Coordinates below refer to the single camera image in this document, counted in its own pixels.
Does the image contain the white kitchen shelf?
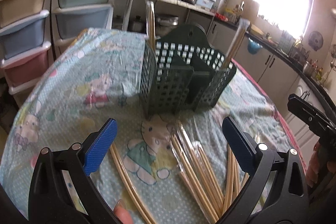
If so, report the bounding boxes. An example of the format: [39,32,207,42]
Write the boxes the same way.
[123,0,216,33]

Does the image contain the cartoon cat printed tablecloth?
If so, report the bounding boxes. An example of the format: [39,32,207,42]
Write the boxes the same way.
[0,27,307,224]

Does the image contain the blue plastic drawer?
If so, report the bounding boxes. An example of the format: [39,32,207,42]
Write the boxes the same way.
[55,7,113,39]
[0,14,49,59]

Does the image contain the pink plastic drawer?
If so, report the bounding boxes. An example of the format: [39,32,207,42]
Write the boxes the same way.
[3,48,51,85]

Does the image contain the white plastic drawer tower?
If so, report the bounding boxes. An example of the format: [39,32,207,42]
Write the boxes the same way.
[0,0,53,94]
[51,0,122,55]

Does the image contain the person's left hand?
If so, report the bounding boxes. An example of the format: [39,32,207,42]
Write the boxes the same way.
[113,199,133,224]

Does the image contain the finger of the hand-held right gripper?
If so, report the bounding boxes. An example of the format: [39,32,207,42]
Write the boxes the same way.
[287,94,336,139]

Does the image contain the steel cooking pot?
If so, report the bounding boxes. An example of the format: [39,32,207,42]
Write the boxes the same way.
[155,14,179,30]

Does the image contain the round wall fan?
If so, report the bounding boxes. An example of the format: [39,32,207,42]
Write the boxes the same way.
[308,31,324,51]

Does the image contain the person's right hand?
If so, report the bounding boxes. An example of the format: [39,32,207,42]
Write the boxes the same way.
[307,140,320,188]

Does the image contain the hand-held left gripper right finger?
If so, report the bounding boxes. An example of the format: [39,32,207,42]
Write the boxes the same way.
[218,116,310,224]

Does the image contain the cream plastic drawer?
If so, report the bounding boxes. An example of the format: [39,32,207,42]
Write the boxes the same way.
[0,0,50,28]

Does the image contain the dark cooking pot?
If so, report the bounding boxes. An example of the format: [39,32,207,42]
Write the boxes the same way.
[130,15,145,33]

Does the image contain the white kitchen cabinets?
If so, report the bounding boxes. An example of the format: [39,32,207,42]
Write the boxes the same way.
[210,14,336,161]

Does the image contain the light blue container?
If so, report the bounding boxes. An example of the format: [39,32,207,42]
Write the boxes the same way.
[196,0,217,10]

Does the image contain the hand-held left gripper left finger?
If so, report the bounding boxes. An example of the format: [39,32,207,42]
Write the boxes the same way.
[28,118,120,224]

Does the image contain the green perforated utensil holder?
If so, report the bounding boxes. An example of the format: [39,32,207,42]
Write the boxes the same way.
[139,25,237,119]

